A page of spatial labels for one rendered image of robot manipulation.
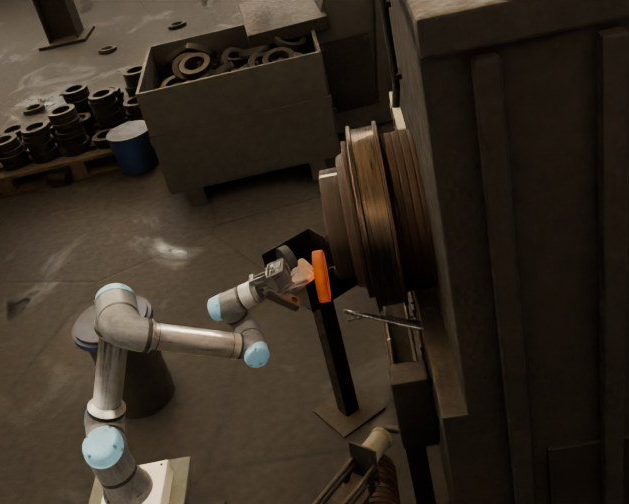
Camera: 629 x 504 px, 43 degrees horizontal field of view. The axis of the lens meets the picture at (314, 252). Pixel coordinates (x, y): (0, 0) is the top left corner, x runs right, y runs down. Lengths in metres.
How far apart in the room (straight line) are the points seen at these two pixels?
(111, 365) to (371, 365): 1.22
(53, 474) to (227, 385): 0.75
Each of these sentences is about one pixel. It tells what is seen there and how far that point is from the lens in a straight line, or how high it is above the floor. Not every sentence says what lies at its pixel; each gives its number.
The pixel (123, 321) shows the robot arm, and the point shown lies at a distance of 2.22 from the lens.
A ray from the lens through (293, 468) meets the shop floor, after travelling 2.94.
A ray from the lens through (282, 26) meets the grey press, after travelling 4.68.
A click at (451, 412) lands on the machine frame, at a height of 0.87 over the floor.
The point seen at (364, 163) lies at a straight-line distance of 1.82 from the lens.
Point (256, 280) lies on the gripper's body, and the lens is 2.33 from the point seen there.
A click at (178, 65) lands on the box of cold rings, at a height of 0.69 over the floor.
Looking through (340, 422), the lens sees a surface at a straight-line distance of 3.03.
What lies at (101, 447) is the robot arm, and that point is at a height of 0.58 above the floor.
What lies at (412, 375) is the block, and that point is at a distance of 1.99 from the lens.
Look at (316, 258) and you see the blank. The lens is 2.28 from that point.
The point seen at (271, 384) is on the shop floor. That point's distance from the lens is 3.28.
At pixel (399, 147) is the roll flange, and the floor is 1.31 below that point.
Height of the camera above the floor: 2.15
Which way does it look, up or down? 33 degrees down
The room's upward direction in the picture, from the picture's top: 14 degrees counter-clockwise
